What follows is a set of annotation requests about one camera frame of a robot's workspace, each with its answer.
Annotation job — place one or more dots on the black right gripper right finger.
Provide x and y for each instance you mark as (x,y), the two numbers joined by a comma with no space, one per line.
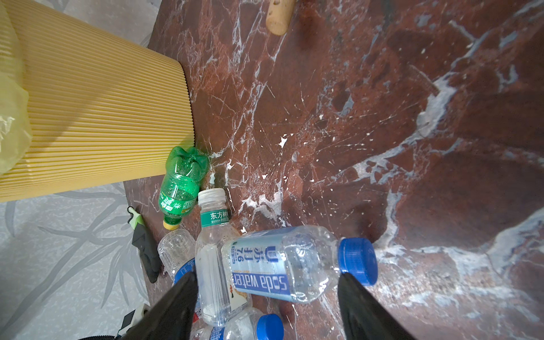
(363,316)

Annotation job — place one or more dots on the clear bottle blue label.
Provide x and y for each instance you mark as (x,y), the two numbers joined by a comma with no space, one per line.
(177,251)

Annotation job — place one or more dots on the yellow plastic bin liner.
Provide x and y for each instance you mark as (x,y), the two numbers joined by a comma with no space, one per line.
(16,133)

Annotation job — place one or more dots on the green trowel wooden handle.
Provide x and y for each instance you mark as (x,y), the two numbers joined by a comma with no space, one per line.
(279,16)

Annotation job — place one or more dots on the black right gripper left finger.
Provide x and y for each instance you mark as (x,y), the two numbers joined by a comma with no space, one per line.
(172,317)

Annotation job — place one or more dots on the soda water bottle blue label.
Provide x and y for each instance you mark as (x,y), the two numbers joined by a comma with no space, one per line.
(297,264)

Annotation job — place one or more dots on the yellow ribbed waste bin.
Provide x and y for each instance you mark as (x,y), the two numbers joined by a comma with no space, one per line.
(102,109)

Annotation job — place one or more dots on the clear bottle green label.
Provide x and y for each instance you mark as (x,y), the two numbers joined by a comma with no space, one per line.
(220,300)

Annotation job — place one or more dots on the green plastic soda bottle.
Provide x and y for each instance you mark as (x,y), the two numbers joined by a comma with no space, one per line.
(185,169)

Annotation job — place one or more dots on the clear bottle blue cap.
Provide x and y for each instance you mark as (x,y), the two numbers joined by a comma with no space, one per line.
(251,324)

